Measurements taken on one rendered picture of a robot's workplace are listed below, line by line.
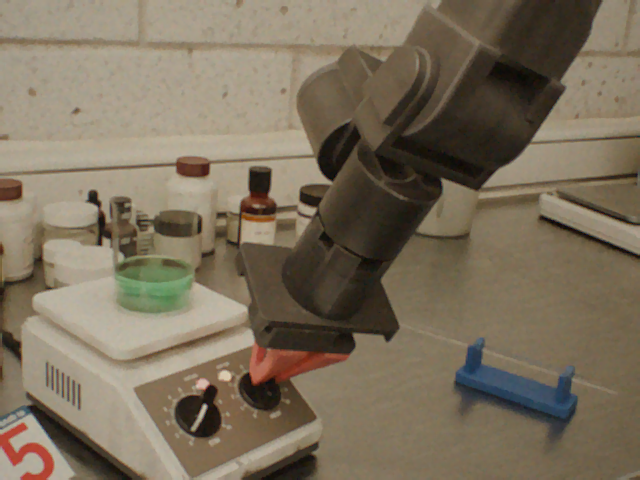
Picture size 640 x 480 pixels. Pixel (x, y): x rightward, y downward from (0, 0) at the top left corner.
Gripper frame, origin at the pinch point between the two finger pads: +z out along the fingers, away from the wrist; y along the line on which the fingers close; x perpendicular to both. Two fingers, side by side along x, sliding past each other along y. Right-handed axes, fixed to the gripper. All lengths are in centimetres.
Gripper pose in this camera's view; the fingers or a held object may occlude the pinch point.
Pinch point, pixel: (265, 370)
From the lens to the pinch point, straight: 61.4
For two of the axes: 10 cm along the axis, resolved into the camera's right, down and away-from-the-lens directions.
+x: 2.7, 7.1, -6.5
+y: -8.6, -1.2, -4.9
